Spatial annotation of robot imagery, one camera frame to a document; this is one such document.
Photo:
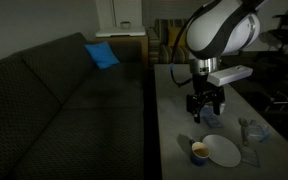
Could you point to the striped armchair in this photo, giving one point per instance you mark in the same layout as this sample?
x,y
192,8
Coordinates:
x,y
162,53

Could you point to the white plate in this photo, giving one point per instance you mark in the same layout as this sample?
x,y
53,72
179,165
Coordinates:
x,y
225,151

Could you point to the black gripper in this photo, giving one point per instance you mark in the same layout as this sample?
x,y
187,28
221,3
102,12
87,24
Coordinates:
x,y
202,95

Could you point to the yellow throw pillow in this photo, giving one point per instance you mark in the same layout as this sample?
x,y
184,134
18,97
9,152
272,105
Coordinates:
x,y
174,36

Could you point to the white board on side table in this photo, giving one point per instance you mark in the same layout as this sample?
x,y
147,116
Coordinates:
x,y
120,32

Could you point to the blue plastic packet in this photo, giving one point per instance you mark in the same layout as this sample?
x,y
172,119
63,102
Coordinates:
x,y
214,121

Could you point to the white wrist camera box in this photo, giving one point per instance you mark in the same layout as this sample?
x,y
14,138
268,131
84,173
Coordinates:
x,y
230,75

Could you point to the dark textured fabric sofa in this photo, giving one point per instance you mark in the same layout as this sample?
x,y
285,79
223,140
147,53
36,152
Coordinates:
x,y
50,116

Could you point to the clear flat plastic packet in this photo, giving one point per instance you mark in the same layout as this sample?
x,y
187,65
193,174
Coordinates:
x,y
250,157

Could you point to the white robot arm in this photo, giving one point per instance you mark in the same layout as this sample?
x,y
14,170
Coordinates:
x,y
210,30

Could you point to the grey coffee table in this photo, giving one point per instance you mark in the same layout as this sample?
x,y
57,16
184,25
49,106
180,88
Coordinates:
x,y
174,116

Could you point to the blue throw pillow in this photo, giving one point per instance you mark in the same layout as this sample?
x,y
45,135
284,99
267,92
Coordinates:
x,y
101,55

